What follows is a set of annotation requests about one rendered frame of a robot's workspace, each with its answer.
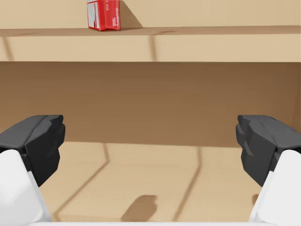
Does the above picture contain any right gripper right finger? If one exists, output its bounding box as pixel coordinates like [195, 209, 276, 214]
[235, 114, 301, 223]

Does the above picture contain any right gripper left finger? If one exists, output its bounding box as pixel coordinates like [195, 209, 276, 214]
[0, 114, 66, 223]

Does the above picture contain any pale wooden shelf unit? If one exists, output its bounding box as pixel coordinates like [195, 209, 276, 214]
[0, 0, 301, 223]

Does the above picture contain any red and white carton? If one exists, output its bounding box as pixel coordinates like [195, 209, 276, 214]
[86, 0, 121, 32]

